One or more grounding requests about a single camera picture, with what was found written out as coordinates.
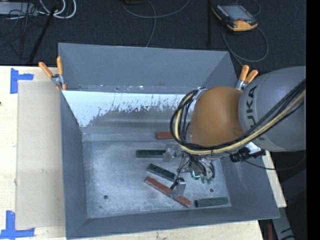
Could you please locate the black cylinder on white bracket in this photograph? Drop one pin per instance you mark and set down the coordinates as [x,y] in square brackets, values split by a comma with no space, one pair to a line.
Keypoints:
[240,154]

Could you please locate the pale flat board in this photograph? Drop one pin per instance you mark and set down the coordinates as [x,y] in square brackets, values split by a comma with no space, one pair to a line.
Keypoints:
[40,154]

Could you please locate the short red-brown flat block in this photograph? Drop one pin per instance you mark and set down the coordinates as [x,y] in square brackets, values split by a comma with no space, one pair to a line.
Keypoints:
[164,135]

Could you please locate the grey metal bin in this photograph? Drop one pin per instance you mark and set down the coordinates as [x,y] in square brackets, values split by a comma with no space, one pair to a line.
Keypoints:
[120,174]

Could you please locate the long red-brown flat block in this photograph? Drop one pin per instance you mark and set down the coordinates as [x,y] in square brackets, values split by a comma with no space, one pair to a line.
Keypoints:
[160,186]

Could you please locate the dark green flat block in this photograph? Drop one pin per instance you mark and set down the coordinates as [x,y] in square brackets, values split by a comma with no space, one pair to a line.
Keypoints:
[149,153]
[211,202]
[161,172]

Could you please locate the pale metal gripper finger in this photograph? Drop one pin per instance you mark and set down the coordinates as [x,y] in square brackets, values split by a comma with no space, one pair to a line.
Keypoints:
[180,189]
[170,155]

